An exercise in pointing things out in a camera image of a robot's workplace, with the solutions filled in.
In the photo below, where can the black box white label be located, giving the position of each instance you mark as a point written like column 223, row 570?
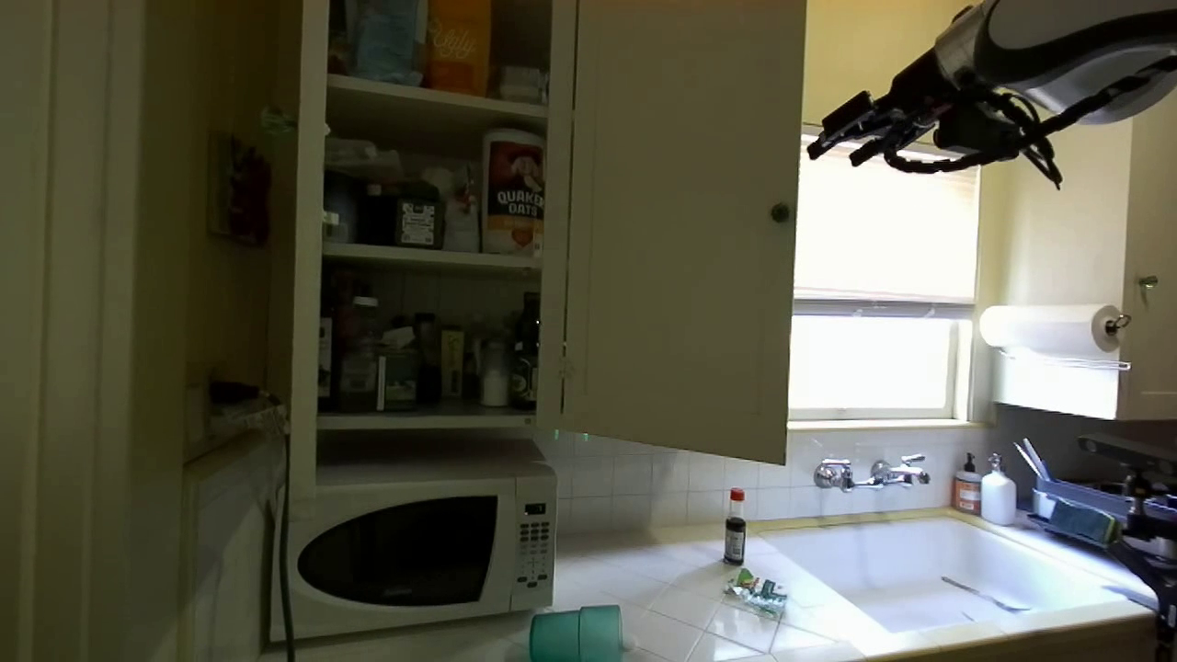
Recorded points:
column 419, row 221

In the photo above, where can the blue sponge caddy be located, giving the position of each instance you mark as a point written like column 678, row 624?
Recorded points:
column 1080, row 517

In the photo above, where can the cream cupboard door with knob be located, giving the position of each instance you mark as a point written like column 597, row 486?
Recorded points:
column 674, row 246

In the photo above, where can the small white bottle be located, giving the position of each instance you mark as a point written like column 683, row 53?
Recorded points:
column 493, row 376

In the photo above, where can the white soap bottle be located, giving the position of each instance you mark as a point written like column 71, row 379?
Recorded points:
column 999, row 502

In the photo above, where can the brown soap bottle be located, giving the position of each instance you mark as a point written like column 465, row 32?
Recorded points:
column 966, row 493

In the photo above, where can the blue food bag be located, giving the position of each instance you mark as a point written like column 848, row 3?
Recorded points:
column 386, row 41

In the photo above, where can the oats canister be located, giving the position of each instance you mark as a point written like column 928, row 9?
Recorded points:
column 514, row 197

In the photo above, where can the white kitchen sink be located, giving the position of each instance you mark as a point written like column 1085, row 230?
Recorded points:
column 885, row 575

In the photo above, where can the kitchen window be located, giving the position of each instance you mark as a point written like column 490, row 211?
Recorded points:
column 885, row 356

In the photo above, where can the teal plastic cup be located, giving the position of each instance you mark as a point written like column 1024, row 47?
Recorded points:
column 575, row 633

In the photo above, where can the dark red wall ornament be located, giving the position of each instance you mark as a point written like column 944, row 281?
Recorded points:
column 248, row 197

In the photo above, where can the crumpled clear plastic wrapper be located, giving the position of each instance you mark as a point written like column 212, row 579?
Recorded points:
column 754, row 595

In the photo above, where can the brown glass jar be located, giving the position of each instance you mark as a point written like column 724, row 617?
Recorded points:
column 358, row 363

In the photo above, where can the white dish brush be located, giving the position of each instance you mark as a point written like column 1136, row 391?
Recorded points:
column 1032, row 466

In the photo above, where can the tall cream cabinet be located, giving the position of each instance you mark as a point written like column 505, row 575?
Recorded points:
column 1151, row 246

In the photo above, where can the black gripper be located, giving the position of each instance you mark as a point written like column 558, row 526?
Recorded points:
column 940, row 98

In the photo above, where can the white paper towel roll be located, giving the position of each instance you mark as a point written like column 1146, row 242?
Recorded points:
column 1051, row 329

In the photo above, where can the chrome wall faucet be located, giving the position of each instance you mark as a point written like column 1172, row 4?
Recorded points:
column 901, row 472

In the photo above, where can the dark sauce bottle red cap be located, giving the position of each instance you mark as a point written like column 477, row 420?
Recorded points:
column 738, row 537

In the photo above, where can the cream wall cupboard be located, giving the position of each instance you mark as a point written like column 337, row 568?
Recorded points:
column 427, row 263

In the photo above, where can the tall dark bottle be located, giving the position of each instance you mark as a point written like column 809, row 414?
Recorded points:
column 522, row 371

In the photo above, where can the orange food box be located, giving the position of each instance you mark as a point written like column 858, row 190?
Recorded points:
column 462, row 51

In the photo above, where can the green food box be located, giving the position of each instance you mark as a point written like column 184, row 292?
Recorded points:
column 397, row 373

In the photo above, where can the plain cream cupboard door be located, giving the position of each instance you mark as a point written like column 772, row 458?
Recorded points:
column 308, row 306

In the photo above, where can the white microwave oven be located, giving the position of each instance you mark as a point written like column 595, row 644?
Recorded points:
column 404, row 552

